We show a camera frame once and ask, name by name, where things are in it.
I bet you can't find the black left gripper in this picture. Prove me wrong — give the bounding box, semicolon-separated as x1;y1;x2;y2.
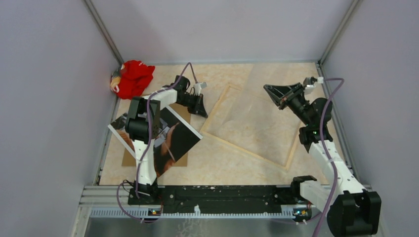
176;92;207;118

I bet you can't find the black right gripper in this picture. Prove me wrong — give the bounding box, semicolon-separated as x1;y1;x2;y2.
263;82;312;126

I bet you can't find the printed photo with white border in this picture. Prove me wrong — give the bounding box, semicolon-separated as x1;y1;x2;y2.
108;104;203;177

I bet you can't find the clear acrylic glass sheet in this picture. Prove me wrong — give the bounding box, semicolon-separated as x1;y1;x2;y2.
205;63;318;169

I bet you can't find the white wooden picture frame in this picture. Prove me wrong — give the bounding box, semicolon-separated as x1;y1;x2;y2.
200;84;303;171

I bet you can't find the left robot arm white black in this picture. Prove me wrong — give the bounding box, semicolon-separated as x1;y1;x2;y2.
125;75;208;204

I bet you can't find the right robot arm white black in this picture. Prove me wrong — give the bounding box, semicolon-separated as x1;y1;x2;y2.
263;83;382;237

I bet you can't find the red crumpled cloth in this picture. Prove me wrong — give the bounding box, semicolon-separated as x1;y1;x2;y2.
110;60;156;99

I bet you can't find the brown cardboard backing board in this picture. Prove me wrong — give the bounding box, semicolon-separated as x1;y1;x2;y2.
112;109;200;174

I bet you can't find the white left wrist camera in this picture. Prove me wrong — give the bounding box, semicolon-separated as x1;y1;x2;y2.
192;82;207;96

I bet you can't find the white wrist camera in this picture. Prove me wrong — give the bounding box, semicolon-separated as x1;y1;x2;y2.
192;82;207;96
303;77;324;90

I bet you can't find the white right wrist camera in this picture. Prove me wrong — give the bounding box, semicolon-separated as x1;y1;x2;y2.
303;77;324;90

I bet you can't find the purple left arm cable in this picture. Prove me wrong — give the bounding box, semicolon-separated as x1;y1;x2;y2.
116;62;199;224

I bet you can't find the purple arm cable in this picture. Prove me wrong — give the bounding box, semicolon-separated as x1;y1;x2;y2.
116;62;199;224
271;78;345;237

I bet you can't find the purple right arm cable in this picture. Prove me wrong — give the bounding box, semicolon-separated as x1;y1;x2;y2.
271;78;345;237

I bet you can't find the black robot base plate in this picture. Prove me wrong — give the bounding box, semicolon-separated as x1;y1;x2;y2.
127;185;313;217

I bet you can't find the aluminium front rail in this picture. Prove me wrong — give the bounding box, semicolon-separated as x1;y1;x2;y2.
79;185;316;220

